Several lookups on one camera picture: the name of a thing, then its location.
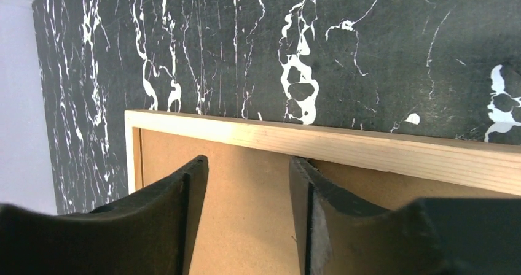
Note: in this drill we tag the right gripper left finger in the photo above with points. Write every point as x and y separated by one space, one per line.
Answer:
151 231

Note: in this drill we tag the wooden picture frame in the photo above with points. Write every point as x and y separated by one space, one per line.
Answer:
494 167

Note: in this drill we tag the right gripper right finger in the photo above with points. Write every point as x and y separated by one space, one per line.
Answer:
338 232

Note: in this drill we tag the brown cardboard backing board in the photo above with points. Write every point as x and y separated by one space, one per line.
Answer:
247 225

